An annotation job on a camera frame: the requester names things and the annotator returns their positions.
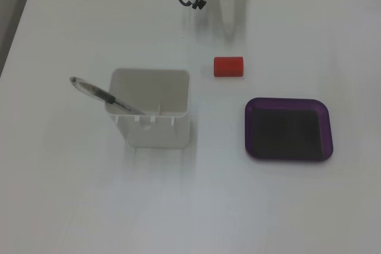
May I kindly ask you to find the red cube block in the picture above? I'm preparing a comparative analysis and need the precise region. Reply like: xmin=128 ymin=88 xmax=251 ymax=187
xmin=213 ymin=56 xmax=245 ymax=79

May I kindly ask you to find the white plastic box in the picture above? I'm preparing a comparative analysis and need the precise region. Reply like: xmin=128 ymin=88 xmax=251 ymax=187
xmin=104 ymin=68 xmax=191 ymax=149

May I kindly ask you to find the purple metal tray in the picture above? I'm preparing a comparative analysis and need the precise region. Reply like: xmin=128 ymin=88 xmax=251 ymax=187
xmin=244 ymin=97 xmax=334 ymax=162

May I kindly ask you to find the black clear pen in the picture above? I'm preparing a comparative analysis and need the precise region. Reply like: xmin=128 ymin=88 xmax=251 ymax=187
xmin=69 ymin=76 xmax=146 ymax=115

